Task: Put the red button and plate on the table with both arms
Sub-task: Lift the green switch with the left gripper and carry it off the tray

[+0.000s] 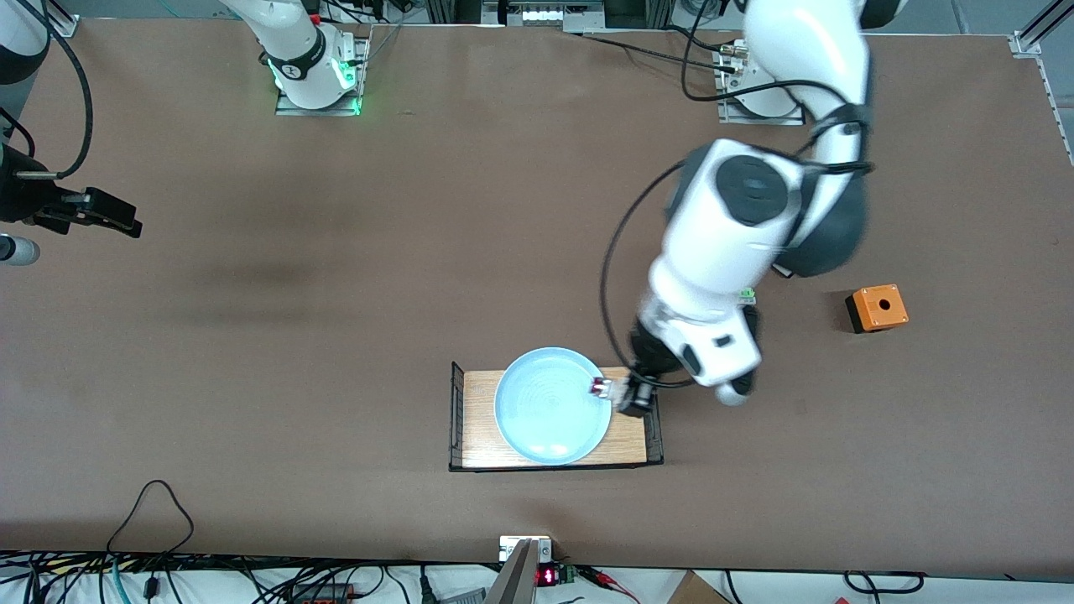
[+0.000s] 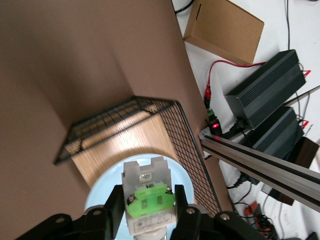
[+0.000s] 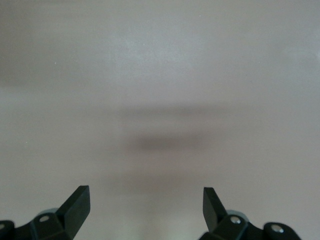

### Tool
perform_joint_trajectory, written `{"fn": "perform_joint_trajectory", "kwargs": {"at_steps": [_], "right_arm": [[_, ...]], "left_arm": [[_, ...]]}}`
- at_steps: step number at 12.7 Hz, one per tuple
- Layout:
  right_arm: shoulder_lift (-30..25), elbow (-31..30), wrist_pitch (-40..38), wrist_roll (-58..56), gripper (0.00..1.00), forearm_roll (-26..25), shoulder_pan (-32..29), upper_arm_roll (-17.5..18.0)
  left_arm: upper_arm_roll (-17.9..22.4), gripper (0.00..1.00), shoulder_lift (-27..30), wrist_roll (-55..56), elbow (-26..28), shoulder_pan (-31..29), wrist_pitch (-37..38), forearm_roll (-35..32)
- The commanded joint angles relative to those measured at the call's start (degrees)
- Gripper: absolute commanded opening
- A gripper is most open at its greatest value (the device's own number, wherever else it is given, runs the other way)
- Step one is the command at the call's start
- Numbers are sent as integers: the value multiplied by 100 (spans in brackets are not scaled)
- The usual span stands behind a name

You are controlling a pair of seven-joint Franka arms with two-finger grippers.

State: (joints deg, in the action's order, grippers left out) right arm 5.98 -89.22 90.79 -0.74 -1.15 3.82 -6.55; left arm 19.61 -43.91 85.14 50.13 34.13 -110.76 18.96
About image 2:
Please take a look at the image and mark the light blue round plate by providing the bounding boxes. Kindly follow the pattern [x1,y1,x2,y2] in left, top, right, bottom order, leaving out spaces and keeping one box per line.
[83,152,196,240]

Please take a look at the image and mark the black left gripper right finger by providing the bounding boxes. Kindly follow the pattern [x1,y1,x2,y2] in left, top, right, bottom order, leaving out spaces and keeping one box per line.
[171,184,267,240]

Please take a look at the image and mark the red push button switch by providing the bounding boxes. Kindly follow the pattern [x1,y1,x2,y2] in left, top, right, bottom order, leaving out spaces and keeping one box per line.
[121,156,176,240]

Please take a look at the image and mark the red LED display module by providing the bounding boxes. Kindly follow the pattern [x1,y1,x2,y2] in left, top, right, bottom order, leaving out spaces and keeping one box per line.
[205,108,223,135]

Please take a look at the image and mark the large black ribbed power supply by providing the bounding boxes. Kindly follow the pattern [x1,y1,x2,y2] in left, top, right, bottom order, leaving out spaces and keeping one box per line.
[225,49,307,131]

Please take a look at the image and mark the brown cardboard box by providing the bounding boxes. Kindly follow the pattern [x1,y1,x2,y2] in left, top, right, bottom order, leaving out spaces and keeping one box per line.
[183,0,265,66]

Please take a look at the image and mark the orange black device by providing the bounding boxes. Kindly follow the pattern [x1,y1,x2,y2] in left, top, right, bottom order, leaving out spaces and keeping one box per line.
[243,201,274,234]

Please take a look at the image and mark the small black ribbed power supply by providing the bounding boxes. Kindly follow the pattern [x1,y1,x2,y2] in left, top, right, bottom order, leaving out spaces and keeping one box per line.
[239,106,305,161]

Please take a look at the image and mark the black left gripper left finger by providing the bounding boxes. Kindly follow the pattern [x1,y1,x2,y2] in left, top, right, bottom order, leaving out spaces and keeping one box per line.
[14,184,125,240]

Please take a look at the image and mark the aluminium camera mast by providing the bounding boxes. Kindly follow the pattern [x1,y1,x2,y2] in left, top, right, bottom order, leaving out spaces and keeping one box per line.
[198,127,320,217]

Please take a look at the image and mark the wooden tray black wire sides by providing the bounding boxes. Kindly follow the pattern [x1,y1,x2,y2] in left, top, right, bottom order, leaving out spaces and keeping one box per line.
[53,96,223,218]

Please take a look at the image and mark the red clip lead cable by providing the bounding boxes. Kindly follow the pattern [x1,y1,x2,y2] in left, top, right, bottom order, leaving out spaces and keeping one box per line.
[203,60,268,106]

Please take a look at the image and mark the dark brown box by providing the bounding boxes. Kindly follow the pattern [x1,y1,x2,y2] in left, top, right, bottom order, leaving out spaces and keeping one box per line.
[276,136,320,206]

